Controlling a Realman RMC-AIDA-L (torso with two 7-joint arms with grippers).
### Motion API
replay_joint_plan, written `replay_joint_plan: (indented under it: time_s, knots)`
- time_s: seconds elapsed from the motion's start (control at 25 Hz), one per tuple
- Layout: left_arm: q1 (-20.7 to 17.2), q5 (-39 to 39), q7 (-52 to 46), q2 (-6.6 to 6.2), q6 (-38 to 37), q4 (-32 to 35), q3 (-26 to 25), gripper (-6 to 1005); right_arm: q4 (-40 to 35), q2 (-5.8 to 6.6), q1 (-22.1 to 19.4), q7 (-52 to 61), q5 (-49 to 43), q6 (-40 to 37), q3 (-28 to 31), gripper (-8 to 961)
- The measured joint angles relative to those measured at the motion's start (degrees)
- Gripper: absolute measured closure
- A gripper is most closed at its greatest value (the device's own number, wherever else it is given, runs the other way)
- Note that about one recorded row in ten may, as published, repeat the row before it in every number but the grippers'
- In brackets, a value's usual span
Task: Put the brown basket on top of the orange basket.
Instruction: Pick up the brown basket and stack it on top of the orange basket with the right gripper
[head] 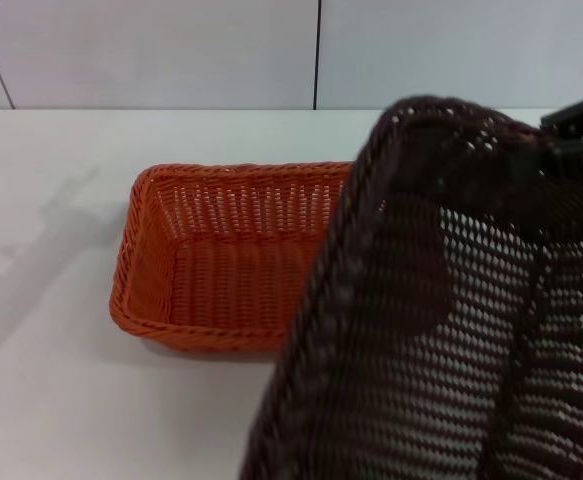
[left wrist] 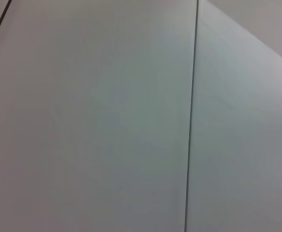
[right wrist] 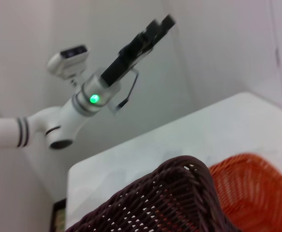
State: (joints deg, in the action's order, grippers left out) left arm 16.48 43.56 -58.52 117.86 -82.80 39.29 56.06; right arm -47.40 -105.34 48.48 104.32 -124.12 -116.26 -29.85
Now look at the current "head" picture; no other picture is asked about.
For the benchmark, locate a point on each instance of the orange woven plastic basket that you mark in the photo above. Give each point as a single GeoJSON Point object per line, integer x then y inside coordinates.
{"type": "Point", "coordinates": [221, 280]}

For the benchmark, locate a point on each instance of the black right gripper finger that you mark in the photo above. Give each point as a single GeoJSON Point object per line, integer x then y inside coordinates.
{"type": "Point", "coordinates": [566, 120]}

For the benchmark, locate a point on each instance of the dark brown woven plastic basket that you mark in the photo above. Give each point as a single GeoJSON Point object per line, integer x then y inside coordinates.
{"type": "Point", "coordinates": [421, 360]}

